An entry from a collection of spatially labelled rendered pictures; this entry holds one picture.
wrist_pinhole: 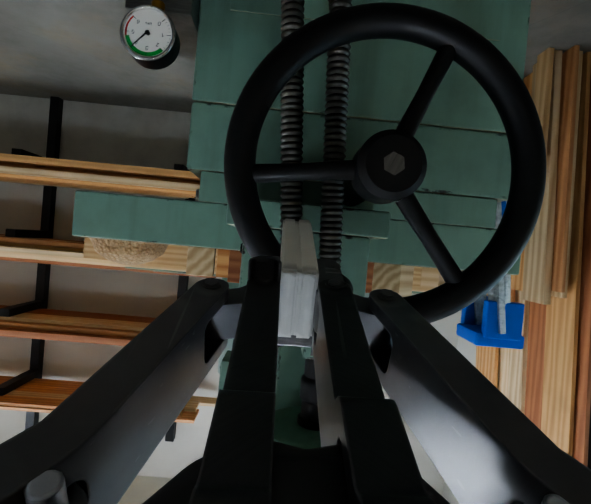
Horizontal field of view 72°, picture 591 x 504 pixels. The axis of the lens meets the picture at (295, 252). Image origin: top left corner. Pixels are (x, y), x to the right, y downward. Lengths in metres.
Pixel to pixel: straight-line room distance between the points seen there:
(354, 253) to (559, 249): 1.56
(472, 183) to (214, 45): 0.39
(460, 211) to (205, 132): 0.36
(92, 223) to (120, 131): 2.74
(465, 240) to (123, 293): 2.86
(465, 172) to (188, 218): 0.37
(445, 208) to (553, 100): 1.51
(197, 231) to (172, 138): 2.66
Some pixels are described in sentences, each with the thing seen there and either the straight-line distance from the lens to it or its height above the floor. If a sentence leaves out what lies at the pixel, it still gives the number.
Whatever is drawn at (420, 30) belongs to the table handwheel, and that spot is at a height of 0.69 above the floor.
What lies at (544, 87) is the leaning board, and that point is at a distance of 2.05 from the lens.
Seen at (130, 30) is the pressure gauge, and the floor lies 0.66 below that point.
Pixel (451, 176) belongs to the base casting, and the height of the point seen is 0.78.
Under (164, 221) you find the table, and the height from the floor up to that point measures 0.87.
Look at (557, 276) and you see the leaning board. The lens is 1.96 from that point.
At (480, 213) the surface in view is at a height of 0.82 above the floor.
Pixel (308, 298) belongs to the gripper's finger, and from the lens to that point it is 0.16.
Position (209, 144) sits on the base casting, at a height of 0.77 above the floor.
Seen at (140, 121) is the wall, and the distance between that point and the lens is 3.29.
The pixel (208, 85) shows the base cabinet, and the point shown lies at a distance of 0.58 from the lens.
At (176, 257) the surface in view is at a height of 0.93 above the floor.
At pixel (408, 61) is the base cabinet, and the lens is 0.61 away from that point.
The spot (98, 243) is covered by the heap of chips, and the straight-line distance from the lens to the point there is 0.60.
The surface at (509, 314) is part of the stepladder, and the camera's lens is 1.47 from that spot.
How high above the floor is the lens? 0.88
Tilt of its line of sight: 1 degrees up
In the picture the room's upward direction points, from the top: 175 degrees counter-clockwise
